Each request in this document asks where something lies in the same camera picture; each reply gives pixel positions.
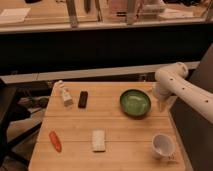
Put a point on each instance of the green ceramic bowl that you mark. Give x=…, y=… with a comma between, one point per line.
x=135, y=103

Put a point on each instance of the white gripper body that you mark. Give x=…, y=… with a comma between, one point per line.
x=161, y=104

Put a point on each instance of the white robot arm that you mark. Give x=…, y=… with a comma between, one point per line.
x=171, y=79

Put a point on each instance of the black rectangular block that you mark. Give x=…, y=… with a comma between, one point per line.
x=83, y=99

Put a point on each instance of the metal frame post left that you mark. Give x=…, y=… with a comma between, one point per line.
x=72, y=13

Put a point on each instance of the white sponge block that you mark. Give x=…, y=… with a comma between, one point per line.
x=98, y=141

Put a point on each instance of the white paper sheet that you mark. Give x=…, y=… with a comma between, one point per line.
x=13, y=15

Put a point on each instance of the metal frame post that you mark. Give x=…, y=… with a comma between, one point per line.
x=72, y=13
x=130, y=12

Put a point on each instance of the white paper cup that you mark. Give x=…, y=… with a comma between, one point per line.
x=162, y=146

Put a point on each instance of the metal frame post right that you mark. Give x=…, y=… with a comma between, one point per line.
x=130, y=12

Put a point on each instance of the orange toy carrot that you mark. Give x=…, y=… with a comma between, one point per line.
x=55, y=141

